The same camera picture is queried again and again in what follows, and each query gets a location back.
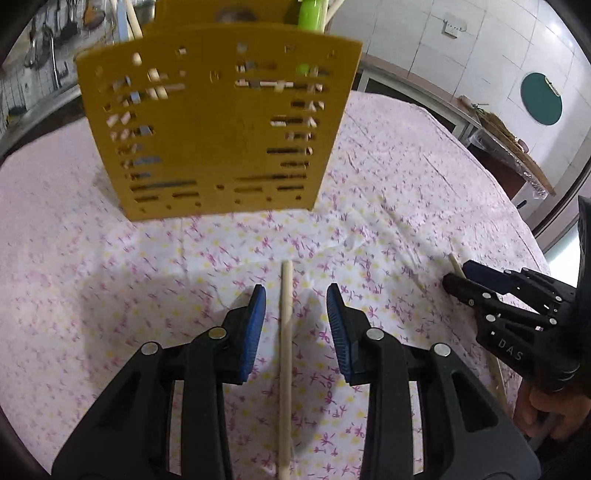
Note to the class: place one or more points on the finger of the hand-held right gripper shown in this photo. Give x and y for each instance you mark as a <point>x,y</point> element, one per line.
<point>461,288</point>
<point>489,276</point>

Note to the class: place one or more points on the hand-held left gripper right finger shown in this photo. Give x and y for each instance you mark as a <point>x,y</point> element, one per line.
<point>339,332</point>

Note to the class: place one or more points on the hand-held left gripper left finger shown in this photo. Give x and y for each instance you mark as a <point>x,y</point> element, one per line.
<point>253,332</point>

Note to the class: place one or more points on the wooden chopstick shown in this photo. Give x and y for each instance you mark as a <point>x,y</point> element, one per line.
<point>498,383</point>
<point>333,10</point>
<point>285,346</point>
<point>134,21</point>

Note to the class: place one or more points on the yellow perforated utensil holder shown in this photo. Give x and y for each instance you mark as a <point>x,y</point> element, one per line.
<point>207,152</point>

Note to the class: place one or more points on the light blue plastic utensil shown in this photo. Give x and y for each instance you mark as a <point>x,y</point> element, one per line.
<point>123,21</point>

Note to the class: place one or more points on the person's right hand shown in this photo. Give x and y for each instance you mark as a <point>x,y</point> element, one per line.
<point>563,415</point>

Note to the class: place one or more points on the side table with plastic cover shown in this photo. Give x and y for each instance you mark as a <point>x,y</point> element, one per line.
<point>508,138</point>

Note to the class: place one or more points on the green round cutting board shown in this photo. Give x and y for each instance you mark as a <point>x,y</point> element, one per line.
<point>541,98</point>

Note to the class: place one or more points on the kitchen counter with cabinets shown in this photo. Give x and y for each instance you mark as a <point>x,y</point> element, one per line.
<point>406,85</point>

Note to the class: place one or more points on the chrome faucet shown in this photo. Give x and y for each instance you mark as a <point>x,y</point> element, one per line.
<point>54,55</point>

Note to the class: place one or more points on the brown hanging ladle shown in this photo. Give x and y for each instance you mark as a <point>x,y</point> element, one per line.
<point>93,16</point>

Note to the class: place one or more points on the black hanging spatula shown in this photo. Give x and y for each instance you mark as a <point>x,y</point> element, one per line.
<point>69,25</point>

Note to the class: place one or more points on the white wall socket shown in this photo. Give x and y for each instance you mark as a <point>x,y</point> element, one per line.
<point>454,26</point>

